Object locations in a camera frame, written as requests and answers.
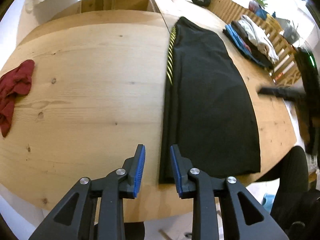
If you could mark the yellow plastic basket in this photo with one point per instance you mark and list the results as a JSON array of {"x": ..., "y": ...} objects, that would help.
[{"x": 270, "y": 18}]

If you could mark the person's dark shoe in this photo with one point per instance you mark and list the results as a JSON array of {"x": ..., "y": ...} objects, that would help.
[{"x": 133, "y": 231}]

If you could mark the dark red garment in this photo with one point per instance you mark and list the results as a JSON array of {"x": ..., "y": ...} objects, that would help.
[{"x": 15, "y": 87}]

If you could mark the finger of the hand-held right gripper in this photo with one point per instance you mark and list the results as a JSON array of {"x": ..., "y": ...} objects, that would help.
[{"x": 280, "y": 92}]

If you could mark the black pants yellow print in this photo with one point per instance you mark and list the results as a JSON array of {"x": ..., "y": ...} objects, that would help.
[{"x": 207, "y": 100}]

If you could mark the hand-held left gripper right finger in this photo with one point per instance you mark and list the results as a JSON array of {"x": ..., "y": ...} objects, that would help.
[{"x": 175, "y": 170}]

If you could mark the potted plant grey pot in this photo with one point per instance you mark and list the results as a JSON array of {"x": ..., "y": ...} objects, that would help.
[{"x": 287, "y": 31}]

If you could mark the stack of folded clothes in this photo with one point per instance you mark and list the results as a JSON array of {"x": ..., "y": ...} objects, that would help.
[{"x": 252, "y": 40}]

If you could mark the wooden slat railing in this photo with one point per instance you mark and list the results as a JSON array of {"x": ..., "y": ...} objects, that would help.
[{"x": 275, "y": 47}]

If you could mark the blue bag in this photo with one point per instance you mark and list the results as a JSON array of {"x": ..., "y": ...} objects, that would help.
[{"x": 260, "y": 13}]

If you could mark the person's right forearm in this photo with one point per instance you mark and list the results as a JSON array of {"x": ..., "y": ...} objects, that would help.
[{"x": 290, "y": 180}]

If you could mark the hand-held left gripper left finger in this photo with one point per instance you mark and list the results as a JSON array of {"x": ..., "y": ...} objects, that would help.
[{"x": 140, "y": 170}]

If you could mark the potted plant red pot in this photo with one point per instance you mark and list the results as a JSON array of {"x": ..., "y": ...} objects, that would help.
[{"x": 256, "y": 3}]

